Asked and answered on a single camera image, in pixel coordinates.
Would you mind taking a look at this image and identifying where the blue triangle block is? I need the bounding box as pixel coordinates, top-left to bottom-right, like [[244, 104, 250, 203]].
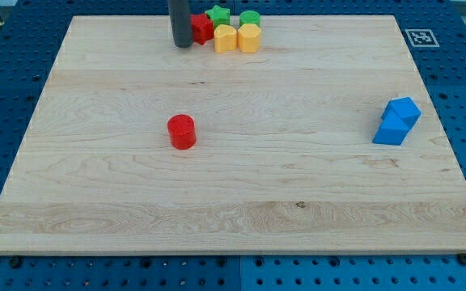
[[372, 112, 410, 146]]

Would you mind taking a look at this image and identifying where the red star block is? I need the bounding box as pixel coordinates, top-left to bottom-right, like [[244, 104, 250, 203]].
[[191, 13, 214, 45]]

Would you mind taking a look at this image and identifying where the wooden board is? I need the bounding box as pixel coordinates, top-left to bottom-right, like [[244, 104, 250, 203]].
[[0, 15, 466, 256]]

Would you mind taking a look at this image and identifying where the green cylinder block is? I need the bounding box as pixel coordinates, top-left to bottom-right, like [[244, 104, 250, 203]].
[[239, 10, 261, 27]]

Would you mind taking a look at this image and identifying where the white fiducial marker tag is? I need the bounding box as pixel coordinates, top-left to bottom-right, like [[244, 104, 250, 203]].
[[405, 28, 439, 48]]

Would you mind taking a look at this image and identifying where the blue cube block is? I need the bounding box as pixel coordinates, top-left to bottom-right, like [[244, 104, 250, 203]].
[[381, 97, 422, 129]]

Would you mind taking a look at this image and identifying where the yellow hexagon block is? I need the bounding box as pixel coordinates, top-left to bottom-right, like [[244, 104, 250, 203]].
[[237, 23, 262, 53]]

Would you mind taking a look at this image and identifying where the green star block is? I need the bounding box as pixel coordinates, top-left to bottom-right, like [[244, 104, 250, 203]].
[[205, 5, 231, 28]]

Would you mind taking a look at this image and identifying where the red cylinder block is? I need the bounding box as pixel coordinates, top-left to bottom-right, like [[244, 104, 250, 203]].
[[167, 114, 197, 150]]

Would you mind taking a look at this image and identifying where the yellow heart block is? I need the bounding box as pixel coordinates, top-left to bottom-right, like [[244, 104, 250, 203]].
[[214, 24, 237, 53]]

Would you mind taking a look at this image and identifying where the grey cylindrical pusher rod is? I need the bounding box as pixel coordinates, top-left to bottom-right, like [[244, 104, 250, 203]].
[[167, 0, 193, 49]]

